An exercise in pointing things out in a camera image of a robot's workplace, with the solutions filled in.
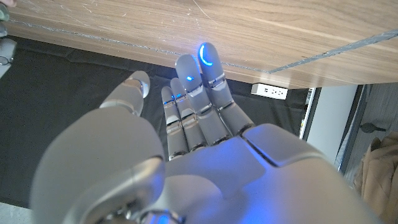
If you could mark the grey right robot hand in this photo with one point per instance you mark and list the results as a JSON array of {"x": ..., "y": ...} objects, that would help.
[{"x": 6, "y": 51}]

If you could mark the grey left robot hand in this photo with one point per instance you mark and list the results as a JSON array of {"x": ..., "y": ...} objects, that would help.
[{"x": 217, "y": 174}]

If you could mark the black backdrop curtain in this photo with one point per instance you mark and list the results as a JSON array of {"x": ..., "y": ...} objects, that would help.
[{"x": 46, "y": 109}]

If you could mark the white power strip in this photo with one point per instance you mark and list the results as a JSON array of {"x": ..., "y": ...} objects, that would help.
[{"x": 269, "y": 91}]

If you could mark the black backdrop stand pole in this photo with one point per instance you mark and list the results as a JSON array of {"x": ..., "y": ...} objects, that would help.
[{"x": 309, "y": 115}]

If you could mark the tan hanging coat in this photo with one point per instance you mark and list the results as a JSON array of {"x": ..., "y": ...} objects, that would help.
[{"x": 379, "y": 174}]

